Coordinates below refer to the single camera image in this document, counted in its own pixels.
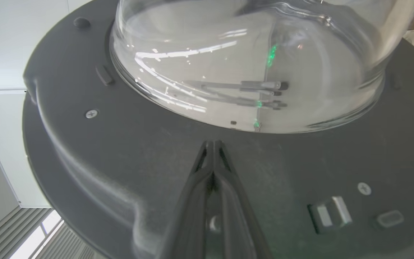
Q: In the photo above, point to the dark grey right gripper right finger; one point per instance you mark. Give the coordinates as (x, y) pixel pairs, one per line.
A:
(239, 223)

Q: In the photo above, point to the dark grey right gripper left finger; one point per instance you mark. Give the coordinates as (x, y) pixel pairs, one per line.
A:
(189, 216)

